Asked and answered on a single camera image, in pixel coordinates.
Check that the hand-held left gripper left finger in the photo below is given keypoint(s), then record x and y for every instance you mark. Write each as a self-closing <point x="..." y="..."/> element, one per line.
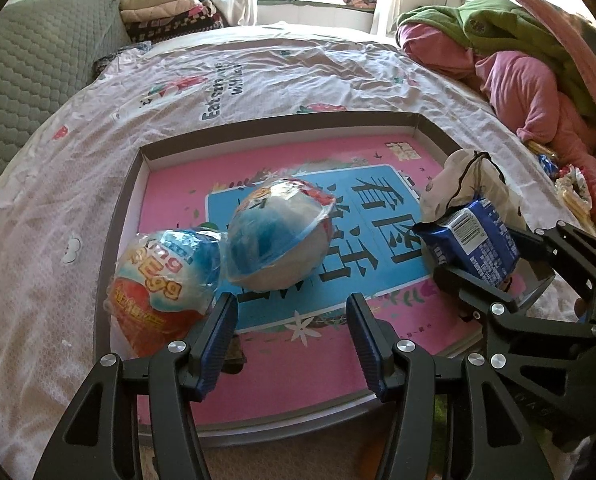
<point x="218" y="350"/>

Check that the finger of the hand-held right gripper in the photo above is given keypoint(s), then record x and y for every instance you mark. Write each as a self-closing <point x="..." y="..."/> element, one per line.
<point x="573" y="250"/>
<point x="478" y="297"/>

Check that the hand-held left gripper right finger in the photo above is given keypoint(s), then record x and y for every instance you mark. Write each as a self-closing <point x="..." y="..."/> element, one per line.
<point x="365" y="347"/>

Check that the blue snack packet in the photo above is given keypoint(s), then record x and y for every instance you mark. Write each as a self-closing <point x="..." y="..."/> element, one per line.
<point x="468" y="235"/>

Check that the blue orange toy egg packet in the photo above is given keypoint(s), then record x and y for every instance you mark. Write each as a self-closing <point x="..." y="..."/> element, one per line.
<point x="163" y="285"/>

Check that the red white toy egg packet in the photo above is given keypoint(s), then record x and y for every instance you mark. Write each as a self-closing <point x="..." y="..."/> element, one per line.
<point x="273" y="240"/>

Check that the grey cardboard tray box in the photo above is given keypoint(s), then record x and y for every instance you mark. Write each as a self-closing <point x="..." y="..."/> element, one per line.
<point x="113" y="270"/>

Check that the yellow wafer packet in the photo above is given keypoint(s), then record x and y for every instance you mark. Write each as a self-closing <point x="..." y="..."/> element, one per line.
<point x="578" y="207"/>

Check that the small items near bedding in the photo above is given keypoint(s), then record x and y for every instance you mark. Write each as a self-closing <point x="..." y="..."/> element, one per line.
<point x="573" y="180"/>

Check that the small blue candy packet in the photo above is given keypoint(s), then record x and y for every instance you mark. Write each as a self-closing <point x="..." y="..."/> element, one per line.
<point x="548" y="164"/>

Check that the small yellow snack packet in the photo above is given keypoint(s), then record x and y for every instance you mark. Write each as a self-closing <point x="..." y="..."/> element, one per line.
<point x="539" y="148"/>

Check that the pink quilt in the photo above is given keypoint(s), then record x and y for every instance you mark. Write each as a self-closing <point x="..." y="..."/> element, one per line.
<point x="518" y="90"/>

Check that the pink fleece blanket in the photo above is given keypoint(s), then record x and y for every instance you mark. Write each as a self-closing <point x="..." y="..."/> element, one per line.
<point x="563" y="30"/>

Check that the green garment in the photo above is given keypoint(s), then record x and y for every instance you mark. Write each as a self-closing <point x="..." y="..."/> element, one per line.
<point x="488" y="30"/>

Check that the dark patterned cloth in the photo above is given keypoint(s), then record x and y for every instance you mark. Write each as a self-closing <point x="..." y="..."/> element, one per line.
<point x="120" y="60"/>

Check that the stack of folded blankets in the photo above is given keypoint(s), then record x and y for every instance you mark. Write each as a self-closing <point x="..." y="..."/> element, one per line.
<point x="168" y="12"/>

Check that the grey quilted headboard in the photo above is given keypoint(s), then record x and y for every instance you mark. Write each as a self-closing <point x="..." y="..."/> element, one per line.
<point x="38" y="60"/>

